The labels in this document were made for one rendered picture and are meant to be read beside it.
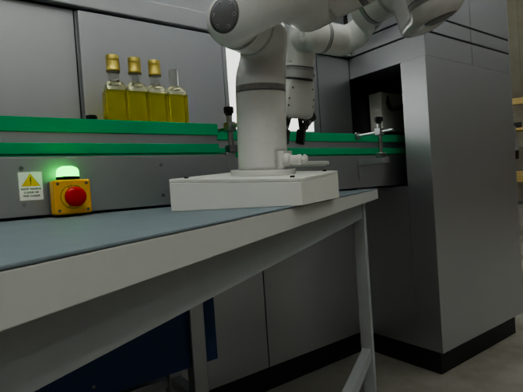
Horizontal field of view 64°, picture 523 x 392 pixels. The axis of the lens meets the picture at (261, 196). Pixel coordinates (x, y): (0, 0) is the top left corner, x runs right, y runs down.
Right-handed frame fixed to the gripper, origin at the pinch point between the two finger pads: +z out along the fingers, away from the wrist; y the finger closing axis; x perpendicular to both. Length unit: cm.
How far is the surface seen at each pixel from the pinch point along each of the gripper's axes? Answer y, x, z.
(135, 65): 33.5, -29.1, -15.4
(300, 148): -21.6, -21.7, 6.1
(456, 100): -91, -10, -15
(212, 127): 17.8, -13.0, -0.9
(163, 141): 31.8, -12.1, 2.9
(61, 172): 57, -3, 8
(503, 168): -129, -3, 13
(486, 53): -118, -16, -37
